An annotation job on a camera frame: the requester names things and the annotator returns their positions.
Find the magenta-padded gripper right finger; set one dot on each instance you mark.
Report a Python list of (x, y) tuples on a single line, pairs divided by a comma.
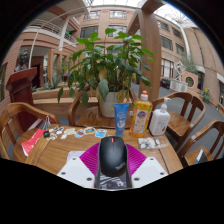
[(136, 158)]

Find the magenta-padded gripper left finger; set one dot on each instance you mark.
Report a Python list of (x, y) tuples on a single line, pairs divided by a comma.
[(88, 156)]

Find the black computer mouse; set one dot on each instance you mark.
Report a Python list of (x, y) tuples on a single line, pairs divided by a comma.
[(112, 155)]

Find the clear packet with white item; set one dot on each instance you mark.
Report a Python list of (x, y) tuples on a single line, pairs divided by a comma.
[(151, 143)]

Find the wooden armchair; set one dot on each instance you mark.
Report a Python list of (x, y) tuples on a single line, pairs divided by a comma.
[(20, 110), (178, 123), (90, 118), (200, 131)]

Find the yellow dish soap bottle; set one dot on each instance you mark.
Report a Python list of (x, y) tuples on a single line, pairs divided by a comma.
[(140, 118)]

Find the blue squeeze tube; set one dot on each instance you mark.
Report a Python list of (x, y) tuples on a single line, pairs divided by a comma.
[(121, 120)]

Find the white pump dispenser bottle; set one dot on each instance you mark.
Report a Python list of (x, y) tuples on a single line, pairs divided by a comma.
[(159, 121)]

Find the red shopping bag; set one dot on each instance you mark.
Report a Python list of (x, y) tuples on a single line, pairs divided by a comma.
[(31, 141)]

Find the black notebook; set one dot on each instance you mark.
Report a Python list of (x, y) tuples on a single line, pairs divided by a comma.
[(201, 156)]

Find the white outdoor unit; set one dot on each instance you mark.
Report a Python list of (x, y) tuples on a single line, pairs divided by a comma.
[(178, 86)]

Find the large leafy potted plant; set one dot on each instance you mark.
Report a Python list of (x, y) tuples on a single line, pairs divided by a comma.
[(110, 66)]

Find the yellow flowering plant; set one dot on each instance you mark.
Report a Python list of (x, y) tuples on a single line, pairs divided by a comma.
[(206, 95)]

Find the dark red wooden podium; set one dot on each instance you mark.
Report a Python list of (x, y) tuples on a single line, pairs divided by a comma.
[(21, 86)]

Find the dark bust statue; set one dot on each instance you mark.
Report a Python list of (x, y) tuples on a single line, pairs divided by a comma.
[(21, 60)]

